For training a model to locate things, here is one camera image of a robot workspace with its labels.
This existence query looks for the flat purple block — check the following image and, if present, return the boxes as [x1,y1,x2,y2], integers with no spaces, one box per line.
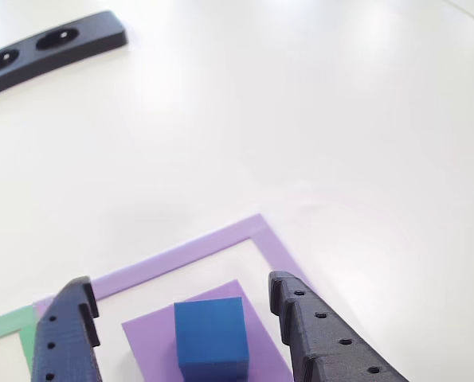
[120,279,296,382]

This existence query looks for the green square frame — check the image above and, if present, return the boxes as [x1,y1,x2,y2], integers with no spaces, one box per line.
[0,306,39,377]

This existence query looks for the black power strip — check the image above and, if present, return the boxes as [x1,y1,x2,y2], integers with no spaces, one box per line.
[0,10,128,100]

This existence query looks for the small blue cube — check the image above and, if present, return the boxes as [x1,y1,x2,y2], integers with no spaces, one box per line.
[174,296,249,382]

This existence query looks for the purple square frame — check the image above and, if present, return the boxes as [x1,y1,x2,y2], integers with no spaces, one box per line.
[33,213,313,319]

